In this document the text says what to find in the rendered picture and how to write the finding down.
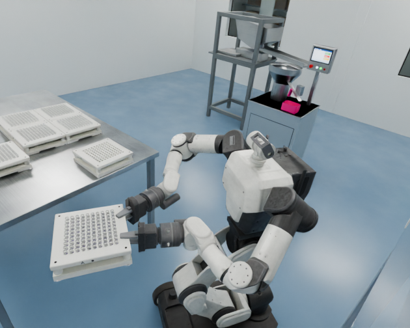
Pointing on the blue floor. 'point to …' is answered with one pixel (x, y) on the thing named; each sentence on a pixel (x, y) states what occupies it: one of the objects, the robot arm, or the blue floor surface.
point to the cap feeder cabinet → (280, 122)
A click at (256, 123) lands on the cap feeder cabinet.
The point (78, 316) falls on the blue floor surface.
